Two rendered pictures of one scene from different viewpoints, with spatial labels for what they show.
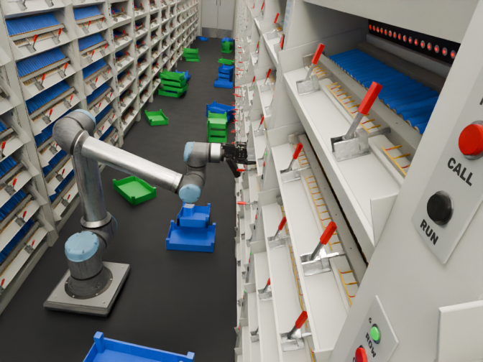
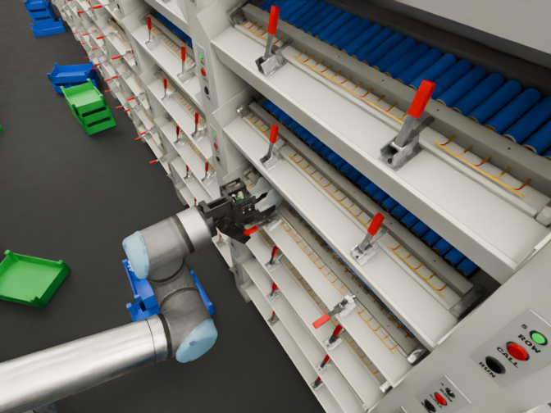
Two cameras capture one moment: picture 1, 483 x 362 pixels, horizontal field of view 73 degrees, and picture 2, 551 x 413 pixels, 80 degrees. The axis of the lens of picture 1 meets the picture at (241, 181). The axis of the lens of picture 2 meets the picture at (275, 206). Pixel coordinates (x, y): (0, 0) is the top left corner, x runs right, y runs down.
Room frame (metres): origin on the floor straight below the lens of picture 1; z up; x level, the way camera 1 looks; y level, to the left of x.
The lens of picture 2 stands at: (0.88, 0.19, 1.36)
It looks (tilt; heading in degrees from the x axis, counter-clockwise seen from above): 48 degrees down; 331
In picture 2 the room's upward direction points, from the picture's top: straight up
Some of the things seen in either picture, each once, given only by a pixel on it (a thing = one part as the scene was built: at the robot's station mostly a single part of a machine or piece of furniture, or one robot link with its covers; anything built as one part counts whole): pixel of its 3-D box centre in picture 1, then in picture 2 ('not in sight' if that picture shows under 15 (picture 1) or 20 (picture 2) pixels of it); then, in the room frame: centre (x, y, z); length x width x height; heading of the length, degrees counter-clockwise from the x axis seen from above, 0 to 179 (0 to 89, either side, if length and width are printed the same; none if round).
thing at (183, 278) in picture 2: (195, 174); (170, 280); (1.33, 0.22, 0.68); 0.12 x 0.09 x 0.12; 1
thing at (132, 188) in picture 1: (134, 187); (24, 278); (2.10, 0.82, 0.04); 0.30 x 0.20 x 0.08; 49
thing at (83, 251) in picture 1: (84, 253); not in sight; (1.15, 0.73, 0.27); 0.17 x 0.15 x 0.18; 1
